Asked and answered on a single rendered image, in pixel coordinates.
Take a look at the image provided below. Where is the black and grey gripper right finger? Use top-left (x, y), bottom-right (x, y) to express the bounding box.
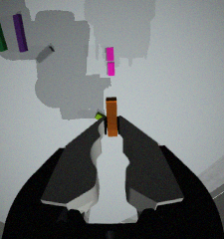
top-left (117, 116), bottom-right (224, 239)

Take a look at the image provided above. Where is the magenta rod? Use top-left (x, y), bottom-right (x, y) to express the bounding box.
top-left (107, 47), bottom-right (113, 61)
top-left (108, 62), bottom-right (114, 76)

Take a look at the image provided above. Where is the lime green rod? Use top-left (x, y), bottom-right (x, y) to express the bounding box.
top-left (95, 112), bottom-right (106, 120)

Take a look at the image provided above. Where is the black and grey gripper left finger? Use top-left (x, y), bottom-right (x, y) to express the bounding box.
top-left (1, 116), bottom-right (108, 239)

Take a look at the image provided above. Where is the purple rod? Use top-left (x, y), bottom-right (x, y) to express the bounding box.
top-left (13, 14), bottom-right (28, 53)

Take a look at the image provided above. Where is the orange rod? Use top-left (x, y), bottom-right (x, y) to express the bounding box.
top-left (106, 97), bottom-right (117, 136)

